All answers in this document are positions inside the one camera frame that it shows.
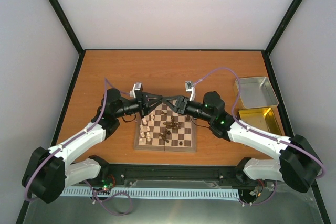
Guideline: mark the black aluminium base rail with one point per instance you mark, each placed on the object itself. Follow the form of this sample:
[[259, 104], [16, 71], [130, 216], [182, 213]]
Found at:
[[225, 175]]

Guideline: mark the wooden folding chess board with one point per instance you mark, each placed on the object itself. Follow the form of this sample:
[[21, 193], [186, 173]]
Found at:
[[187, 134]]

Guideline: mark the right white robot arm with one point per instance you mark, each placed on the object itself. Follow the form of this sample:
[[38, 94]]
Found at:
[[294, 161]]

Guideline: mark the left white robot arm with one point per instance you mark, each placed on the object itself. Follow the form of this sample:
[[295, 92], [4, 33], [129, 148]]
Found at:
[[73, 142]]

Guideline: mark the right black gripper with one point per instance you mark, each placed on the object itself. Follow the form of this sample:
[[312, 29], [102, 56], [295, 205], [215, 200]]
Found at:
[[180, 106]]

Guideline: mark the row of white chess pieces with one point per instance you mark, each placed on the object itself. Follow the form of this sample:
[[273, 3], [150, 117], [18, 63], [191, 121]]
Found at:
[[149, 130]]

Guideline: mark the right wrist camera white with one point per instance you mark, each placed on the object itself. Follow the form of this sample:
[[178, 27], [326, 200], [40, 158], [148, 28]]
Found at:
[[190, 88]]

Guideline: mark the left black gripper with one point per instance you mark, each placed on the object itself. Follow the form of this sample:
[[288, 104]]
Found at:
[[144, 103]]

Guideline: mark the silver tin lid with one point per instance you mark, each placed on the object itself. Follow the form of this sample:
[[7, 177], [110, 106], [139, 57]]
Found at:
[[254, 93]]

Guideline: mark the pile of dark chess pieces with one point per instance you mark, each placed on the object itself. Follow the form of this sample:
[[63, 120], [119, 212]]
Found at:
[[173, 124]]

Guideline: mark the light blue cable duct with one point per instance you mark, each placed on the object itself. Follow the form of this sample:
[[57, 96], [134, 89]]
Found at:
[[171, 193]]

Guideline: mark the gold tin box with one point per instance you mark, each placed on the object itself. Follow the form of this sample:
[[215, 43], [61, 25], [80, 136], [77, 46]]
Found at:
[[262, 118]]

